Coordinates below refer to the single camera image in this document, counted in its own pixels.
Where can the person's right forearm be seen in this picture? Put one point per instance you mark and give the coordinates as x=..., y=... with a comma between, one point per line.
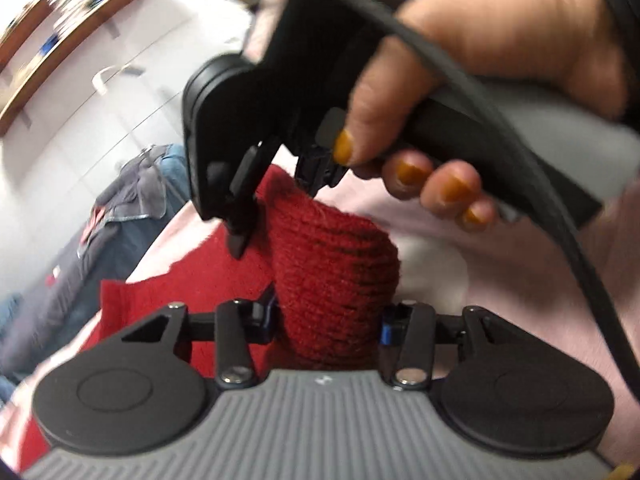
x=622, y=20

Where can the pink blanket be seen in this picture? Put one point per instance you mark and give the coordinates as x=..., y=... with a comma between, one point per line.
x=620, y=270

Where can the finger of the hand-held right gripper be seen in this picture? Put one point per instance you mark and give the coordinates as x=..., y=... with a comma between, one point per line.
x=242, y=205
x=317, y=172

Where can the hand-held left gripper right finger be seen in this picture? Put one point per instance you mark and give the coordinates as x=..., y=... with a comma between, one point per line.
x=387, y=331

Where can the wooden wall shelf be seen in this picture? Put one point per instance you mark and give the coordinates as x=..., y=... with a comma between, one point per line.
x=70, y=45
x=35, y=5

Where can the blue jeans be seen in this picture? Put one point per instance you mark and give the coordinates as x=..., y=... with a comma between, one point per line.
x=75, y=280
x=172, y=160

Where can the red knit sweater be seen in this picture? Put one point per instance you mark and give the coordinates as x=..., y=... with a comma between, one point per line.
x=325, y=280

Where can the person's right hand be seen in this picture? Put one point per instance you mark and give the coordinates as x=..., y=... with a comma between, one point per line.
x=500, y=25

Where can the white cabinet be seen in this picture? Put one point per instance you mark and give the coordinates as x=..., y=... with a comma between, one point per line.
x=125, y=120

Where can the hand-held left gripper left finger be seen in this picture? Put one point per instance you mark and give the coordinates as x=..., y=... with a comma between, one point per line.
x=272, y=307

